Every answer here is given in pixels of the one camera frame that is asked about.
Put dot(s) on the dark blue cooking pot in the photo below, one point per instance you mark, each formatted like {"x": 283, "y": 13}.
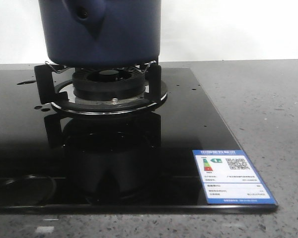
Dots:
{"x": 101, "y": 33}

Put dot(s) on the black pot support grate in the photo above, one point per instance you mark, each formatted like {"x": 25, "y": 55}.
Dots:
{"x": 62, "y": 98}

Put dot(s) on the black gas burner head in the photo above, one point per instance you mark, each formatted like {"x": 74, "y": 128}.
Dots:
{"x": 106, "y": 84}

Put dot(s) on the blue energy label sticker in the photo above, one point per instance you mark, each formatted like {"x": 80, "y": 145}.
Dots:
{"x": 229, "y": 177}

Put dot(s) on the black glass gas stove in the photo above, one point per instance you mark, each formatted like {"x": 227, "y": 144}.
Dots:
{"x": 140, "y": 162}

